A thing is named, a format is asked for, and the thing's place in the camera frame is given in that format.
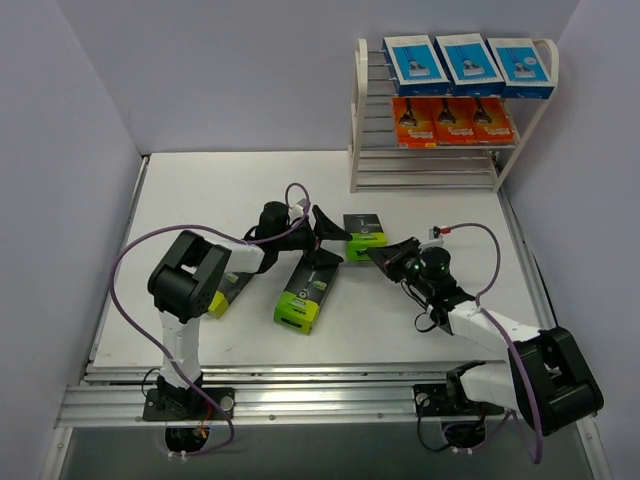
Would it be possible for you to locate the orange Gillette razor box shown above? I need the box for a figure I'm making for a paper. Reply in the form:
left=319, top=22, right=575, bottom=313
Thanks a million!
left=471, top=98, right=515, bottom=144
left=392, top=97, right=438, bottom=149
left=428, top=98, right=477, bottom=145

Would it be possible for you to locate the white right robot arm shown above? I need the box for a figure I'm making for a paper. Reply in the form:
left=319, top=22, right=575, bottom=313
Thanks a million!
left=366, top=238, right=604, bottom=436

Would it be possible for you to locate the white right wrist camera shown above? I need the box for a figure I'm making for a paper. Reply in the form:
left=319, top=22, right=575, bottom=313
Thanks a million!
left=426, top=226, right=451, bottom=247

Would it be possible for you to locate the blue white Harry's razor box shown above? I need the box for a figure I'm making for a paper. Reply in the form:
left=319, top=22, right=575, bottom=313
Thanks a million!
left=435, top=33, right=505, bottom=97

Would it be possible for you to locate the black green razor box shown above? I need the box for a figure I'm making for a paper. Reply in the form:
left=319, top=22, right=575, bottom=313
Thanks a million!
left=343, top=213, right=388, bottom=261
left=207, top=272, right=254, bottom=319
left=273, top=258, right=339, bottom=335

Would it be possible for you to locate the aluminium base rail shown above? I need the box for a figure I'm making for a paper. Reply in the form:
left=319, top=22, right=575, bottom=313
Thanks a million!
left=54, top=363, right=599, bottom=429

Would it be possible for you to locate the cream metal wire shelf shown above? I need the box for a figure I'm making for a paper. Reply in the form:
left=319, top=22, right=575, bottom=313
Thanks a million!
left=348, top=38, right=553, bottom=193

